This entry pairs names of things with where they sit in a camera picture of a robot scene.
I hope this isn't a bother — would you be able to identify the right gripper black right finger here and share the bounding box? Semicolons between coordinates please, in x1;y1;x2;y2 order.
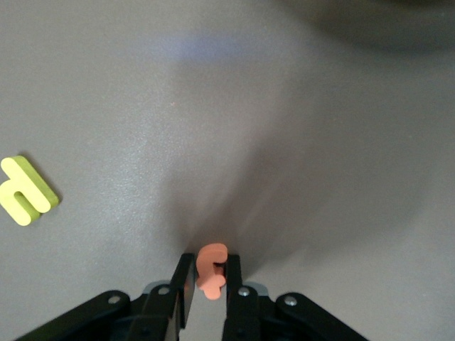
223;254;262;341

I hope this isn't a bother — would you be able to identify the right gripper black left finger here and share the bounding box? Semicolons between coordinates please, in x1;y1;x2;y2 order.
126;252;196;341

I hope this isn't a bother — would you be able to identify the brown table cover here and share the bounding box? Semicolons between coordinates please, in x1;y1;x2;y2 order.
0;0;455;341

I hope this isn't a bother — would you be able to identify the orange foam letter f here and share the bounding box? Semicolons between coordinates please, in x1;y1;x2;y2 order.
195;243;228;301

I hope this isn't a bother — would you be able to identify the yellow foam letter h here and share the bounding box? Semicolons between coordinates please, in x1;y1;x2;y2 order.
0;155;60;227

